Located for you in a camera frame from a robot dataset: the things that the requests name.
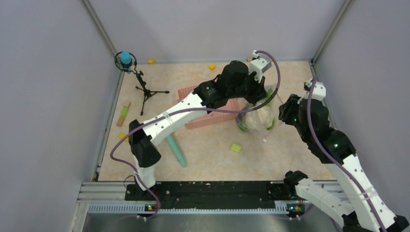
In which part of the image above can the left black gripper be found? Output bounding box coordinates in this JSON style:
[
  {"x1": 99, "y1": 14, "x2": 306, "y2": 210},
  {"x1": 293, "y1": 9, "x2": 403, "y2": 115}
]
[{"x1": 228, "y1": 70, "x2": 267, "y2": 105}]

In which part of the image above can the clear pink zip bag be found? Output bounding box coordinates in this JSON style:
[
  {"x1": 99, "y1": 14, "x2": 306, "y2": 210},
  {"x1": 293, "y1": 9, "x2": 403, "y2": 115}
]
[{"x1": 235, "y1": 94, "x2": 283, "y2": 143}]

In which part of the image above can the pink plastic basket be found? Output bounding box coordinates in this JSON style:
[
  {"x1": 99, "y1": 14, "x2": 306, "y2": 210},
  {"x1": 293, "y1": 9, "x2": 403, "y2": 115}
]
[{"x1": 177, "y1": 85, "x2": 242, "y2": 130}]

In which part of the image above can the white cauliflower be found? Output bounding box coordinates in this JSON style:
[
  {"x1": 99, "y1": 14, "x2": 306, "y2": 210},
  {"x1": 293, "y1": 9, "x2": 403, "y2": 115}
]
[{"x1": 244, "y1": 107, "x2": 276, "y2": 131}]

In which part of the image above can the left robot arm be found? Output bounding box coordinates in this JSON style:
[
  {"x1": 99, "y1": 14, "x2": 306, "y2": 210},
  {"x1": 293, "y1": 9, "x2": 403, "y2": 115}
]
[{"x1": 128, "y1": 57, "x2": 272, "y2": 200}]

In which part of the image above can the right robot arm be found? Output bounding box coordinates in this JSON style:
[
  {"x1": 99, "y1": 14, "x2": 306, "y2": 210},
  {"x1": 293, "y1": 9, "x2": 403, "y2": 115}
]
[{"x1": 279, "y1": 94, "x2": 410, "y2": 232}]

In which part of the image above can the green square block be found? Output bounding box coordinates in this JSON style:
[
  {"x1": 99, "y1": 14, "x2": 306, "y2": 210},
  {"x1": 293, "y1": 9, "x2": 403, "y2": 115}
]
[{"x1": 230, "y1": 144, "x2": 242, "y2": 153}]

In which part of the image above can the teal silicone tool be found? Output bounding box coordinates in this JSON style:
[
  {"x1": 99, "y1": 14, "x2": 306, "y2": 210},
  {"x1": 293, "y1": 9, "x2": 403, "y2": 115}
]
[{"x1": 166, "y1": 134, "x2": 187, "y2": 167}]

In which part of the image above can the blue microphone on tripod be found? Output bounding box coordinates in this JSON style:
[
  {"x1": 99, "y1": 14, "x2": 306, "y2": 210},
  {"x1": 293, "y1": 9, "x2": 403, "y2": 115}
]
[{"x1": 114, "y1": 51, "x2": 170, "y2": 116}]

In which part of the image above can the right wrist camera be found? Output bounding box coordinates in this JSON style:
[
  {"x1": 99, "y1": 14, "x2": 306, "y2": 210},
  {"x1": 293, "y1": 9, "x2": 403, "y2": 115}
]
[{"x1": 302, "y1": 78, "x2": 326, "y2": 101}]

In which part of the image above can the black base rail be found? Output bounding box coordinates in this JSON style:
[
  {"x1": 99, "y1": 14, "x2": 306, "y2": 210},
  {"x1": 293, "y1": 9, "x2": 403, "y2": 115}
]
[{"x1": 125, "y1": 181, "x2": 306, "y2": 214}]

